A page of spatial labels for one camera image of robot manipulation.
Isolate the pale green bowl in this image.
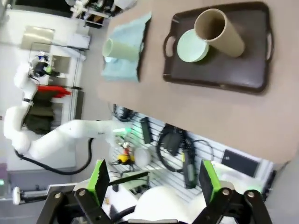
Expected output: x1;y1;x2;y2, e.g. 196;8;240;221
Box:
177;29;210;63

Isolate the coiled black cable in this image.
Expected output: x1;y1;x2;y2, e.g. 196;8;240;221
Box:
156;125;187;173

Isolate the blue-green fabric mat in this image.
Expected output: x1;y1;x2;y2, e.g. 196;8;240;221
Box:
101;12;152;83

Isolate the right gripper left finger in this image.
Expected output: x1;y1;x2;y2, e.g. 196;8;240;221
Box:
38;160;110;224

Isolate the long black strap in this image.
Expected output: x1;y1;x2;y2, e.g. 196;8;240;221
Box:
108;171;150;187

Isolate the red object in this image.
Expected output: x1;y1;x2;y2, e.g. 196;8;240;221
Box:
36;85;72;98

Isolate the pale green spare cup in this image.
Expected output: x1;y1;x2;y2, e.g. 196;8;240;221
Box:
121;172;150;194

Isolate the tall pale green cup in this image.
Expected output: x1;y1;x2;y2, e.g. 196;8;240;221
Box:
103;38;141;63

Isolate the white round bowl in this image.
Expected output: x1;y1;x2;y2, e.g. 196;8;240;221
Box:
135;147;151;167

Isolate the dark brown tray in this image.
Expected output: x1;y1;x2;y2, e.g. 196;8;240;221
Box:
163;1;274;95

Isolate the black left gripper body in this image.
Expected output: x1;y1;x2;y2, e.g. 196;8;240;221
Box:
29;56;51;79

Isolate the grey slotted mounting panel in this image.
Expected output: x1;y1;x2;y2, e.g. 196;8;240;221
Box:
109;109;274;203

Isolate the dark green cloth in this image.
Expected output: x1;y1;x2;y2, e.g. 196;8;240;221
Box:
24;92;55;135

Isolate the black cable bundle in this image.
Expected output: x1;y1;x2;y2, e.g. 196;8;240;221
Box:
113;104;136;122

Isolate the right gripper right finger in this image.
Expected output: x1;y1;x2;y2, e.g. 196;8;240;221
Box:
193;160;273;224

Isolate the white knob on grey rod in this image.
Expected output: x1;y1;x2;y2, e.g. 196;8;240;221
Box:
13;186;47;206

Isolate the black power adapter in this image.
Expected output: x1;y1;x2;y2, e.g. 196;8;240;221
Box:
161;134;181;156

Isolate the flat black box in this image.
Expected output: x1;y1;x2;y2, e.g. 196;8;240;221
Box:
221;149;258;178

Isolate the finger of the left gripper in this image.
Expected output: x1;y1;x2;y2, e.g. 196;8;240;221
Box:
46;66;60;77

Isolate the white box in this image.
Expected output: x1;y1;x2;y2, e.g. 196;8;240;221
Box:
67;32;91;50

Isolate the tall beige cup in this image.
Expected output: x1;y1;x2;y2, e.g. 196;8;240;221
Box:
194;8;245;58

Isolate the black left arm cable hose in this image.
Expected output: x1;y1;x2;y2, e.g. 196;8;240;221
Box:
14;137;95;175

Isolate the yellow emergency stop button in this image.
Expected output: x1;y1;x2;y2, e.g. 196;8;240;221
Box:
116;153;135;165

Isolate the slim black bar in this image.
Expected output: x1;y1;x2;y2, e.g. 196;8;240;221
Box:
141;117;152;144

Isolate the black and grey handheld controller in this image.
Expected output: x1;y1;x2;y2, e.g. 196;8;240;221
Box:
182;149;197;189

